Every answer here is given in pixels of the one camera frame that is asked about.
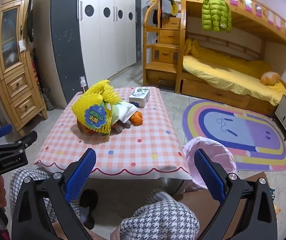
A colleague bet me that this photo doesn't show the pink checked tablecloth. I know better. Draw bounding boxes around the pink checked tablecloth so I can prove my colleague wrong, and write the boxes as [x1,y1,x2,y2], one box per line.
[33,87,193,180]

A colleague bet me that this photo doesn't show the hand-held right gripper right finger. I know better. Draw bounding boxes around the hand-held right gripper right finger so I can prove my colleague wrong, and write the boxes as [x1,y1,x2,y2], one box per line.
[194,149,277,240]

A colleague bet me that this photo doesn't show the white blue milk carton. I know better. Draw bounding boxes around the white blue milk carton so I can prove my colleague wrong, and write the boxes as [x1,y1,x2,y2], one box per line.
[129,87,150,108]

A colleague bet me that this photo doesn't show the clear zip bag brown trim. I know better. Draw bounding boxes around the clear zip bag brown trim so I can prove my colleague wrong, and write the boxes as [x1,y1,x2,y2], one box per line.
[109,102,138,124]

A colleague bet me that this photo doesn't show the white grey wardrobe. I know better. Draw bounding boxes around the white grey wardrobe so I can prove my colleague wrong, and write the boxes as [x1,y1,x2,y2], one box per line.
[33,0,142,108]

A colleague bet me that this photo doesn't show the bin with pink bag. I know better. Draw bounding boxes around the bin with pink bag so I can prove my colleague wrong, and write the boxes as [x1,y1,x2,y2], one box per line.
[183,137,237,191]

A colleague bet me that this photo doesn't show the rainbow oval rug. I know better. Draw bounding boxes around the rainbow oval rug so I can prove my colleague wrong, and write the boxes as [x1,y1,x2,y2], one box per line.
[181,99,286,172]

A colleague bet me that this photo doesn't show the grey houndstooth pants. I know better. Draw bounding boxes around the grey houndstooth pants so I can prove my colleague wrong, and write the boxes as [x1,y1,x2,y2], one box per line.
[9,167,200,240]

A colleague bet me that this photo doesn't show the dark hanging bag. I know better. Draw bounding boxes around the dark hanging bag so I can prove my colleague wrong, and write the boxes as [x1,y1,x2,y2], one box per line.
[27,0,35,43]

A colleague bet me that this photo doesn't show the yellow foam fruit net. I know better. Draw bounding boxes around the yellow foam fruit net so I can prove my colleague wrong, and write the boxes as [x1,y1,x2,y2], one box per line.
[71,79,122,135]

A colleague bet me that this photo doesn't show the pile of clothes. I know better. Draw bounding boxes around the pile of clothes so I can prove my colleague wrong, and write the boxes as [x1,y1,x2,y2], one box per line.
[146,0,181,21]

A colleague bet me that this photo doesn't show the orange peel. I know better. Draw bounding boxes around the orange peel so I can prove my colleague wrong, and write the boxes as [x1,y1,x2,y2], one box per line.
[130,111,143,127]

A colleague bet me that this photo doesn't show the green puffer jacket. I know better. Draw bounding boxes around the green puffer jacket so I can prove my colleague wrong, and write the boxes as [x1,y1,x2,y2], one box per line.
[201,0,233,33]

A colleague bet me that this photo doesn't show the wooden bunk bed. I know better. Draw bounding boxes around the wooden bunk bed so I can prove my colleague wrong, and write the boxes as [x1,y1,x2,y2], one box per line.
[175,0,286,118]

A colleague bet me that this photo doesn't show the yellow bed sheet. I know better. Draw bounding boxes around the yellow bed sheet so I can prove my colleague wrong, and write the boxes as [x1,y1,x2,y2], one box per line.
[183,39,286,106]

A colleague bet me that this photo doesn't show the wooden stair drawers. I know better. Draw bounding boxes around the wooden stair drawers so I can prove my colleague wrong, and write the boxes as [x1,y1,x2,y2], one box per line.
[143,0,184,88]

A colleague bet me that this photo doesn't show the wooden glass door cabinet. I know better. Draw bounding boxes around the wooden glass door cabinet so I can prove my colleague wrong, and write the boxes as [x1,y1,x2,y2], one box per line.
[0,0,48,137]

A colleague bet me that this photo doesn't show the bundle of umbrellas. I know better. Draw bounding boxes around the bundle of umbrellas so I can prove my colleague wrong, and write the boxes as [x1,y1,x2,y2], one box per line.
[32,49,47,107]

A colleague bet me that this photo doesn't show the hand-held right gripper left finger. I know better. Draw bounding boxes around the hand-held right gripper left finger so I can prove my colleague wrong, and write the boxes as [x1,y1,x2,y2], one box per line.
[11,148,97,240]

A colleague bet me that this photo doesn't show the orange plush toy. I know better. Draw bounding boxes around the orange plush toy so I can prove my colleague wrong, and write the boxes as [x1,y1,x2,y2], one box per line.
[260,71,281,85]

